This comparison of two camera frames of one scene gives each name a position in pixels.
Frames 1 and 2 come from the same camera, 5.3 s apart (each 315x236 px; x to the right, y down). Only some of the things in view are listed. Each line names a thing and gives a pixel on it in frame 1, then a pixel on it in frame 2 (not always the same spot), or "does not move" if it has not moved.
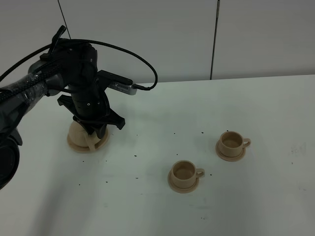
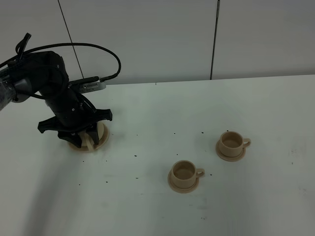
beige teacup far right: x=231 y=143 does not move
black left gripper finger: x=89 y=129 -> x=73 y=137
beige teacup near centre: x=184 y=173 does not move
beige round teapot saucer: x=86 y=149 does not move
